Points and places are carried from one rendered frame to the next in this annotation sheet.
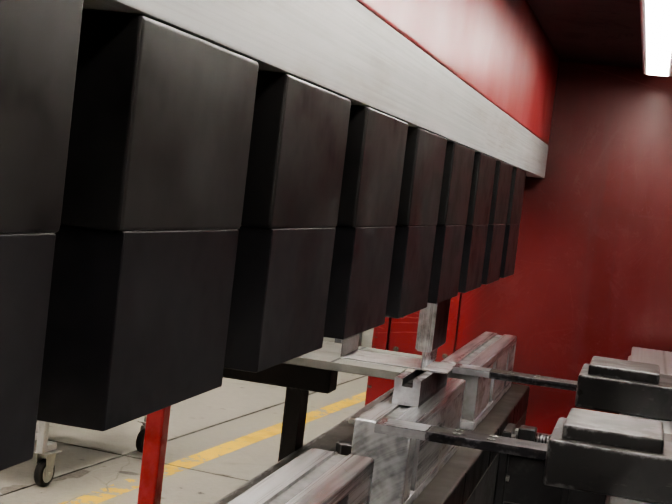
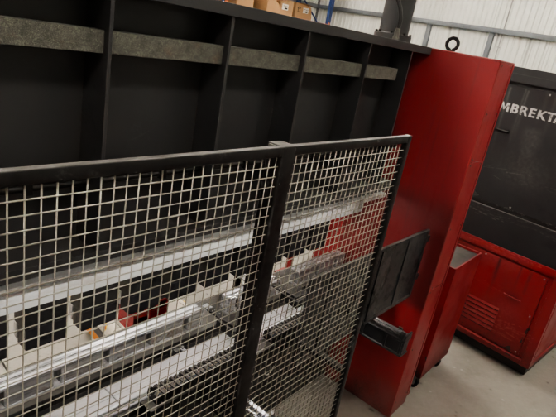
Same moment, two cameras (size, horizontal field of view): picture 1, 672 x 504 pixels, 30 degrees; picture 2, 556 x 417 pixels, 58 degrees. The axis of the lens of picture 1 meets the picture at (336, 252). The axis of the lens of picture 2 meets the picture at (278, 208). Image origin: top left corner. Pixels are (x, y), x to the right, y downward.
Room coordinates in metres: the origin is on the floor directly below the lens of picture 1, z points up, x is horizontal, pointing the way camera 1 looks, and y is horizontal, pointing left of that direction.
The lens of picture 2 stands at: (-0.68, -1.10, 2.25)
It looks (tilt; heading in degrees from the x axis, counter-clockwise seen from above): 19 degrees down; 23
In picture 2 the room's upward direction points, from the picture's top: 11 degrees clockwise
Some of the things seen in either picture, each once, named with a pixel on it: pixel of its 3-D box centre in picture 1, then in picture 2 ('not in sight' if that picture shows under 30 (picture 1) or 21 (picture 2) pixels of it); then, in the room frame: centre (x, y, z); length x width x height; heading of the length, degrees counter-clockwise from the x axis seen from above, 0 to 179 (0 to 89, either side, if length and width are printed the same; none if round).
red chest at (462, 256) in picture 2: not in sight; (417, 306); (2.89, -0.82, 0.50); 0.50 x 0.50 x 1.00; 76
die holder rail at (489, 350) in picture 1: (480, 375); (318, 266); (2.05, -0.26, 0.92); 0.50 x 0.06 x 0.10; 166
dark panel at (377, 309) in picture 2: not in sight; (369, 289); (1.62, -0.68, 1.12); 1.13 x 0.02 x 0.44; 166
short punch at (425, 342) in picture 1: (433, 325); not in sight; (1.52, -0.13, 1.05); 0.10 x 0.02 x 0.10; 166
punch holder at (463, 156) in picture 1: (417, 218); (242, 255); (1.35, -0.08, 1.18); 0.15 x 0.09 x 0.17; 166
